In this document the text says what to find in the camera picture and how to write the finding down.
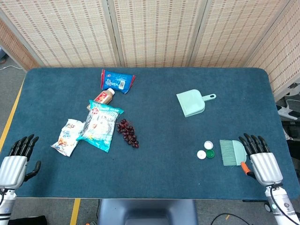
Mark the green bottle cap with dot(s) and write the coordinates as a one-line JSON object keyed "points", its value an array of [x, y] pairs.
{"points": [[210, 154]]}

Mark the white power strip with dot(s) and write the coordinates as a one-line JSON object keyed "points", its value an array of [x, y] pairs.
{"points": [[287, 112]]}

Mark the blue felt table cover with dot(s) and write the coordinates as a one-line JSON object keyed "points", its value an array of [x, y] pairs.
{"points": [[164, 168]]}

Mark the teal clear snack bag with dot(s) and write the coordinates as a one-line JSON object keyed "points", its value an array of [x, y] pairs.
{"points": [[100, 124]]}

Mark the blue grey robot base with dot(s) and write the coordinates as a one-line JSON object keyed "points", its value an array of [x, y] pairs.
{"points": [[147, 212]]}

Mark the blue red snack bag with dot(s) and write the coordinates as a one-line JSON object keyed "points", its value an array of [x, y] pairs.
{"points": [[116, 80]]}

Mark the mint green dustpan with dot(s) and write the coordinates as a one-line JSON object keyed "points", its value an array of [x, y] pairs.
{"points": [[191, 103]]}

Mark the brown drink bottle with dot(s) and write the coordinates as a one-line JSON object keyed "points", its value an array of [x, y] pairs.
{"points": [[104, 96]]}

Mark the woven bamboo screen panel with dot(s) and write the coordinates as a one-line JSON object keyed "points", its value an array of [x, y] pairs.
{"points": [[157, 32], [283, 51], [65, 32], [234, 32], [14, 47]]}

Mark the dark red grape bunch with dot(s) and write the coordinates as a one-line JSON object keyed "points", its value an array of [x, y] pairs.
{"points": [[127, 132]]}

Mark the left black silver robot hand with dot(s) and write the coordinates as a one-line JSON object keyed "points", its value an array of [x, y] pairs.
{"points": [[12, 170]]}

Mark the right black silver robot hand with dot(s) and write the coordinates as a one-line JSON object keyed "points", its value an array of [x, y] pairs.
{"points": [[266, 167]]}

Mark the white orange snack bag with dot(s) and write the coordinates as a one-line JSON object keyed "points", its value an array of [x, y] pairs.
{"points": [[66, 138]]}

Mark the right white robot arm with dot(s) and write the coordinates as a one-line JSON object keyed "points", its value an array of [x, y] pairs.
{"points": [[282, 206]]}

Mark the black cloth on floor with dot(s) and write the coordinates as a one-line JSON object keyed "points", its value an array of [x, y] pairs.
{"points": [[27, 220]]}

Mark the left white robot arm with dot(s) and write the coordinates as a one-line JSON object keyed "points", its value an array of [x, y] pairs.
{"points": [[6, 204]]}

